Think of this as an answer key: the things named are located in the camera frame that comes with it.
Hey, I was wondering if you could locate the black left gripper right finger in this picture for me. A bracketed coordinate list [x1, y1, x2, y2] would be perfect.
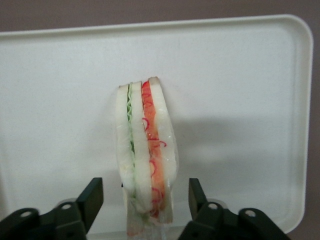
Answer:
[178, 177, 292, 240]

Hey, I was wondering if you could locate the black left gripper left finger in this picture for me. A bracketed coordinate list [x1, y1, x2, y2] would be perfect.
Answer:
[0, 177, 105, 240]

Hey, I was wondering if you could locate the triangular sandwich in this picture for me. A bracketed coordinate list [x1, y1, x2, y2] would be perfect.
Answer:
[115, 76, 180, 237]

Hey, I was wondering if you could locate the cream rectangular plastic tray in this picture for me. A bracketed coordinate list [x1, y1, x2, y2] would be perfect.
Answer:
[0, 13, 314, 240]

